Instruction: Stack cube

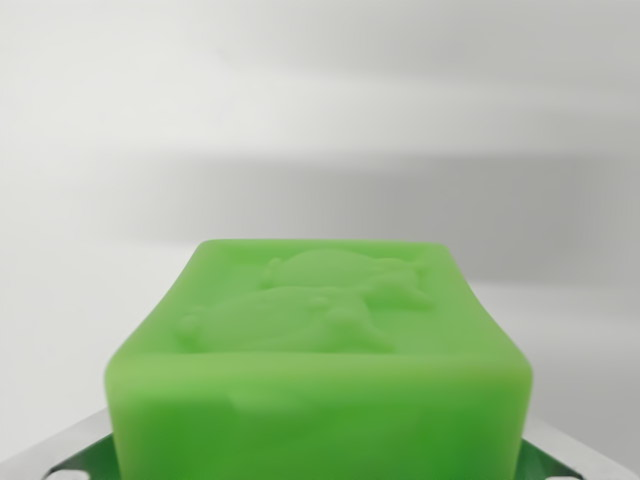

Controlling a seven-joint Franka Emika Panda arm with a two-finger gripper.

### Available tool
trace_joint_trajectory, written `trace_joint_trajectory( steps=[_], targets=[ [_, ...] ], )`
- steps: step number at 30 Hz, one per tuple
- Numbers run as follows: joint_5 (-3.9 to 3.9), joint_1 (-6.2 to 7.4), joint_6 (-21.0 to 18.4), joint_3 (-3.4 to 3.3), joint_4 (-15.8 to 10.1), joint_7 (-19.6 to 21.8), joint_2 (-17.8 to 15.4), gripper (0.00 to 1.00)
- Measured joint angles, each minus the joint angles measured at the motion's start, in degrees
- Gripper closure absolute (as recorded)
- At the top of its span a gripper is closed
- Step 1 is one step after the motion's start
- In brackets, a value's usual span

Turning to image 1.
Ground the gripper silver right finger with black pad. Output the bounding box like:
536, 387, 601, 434
519, 426, 640, 480

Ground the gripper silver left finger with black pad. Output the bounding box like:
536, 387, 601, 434
0, 406, 120, 480

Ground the green embossed cube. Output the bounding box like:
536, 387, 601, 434
103, 238, 533, 480

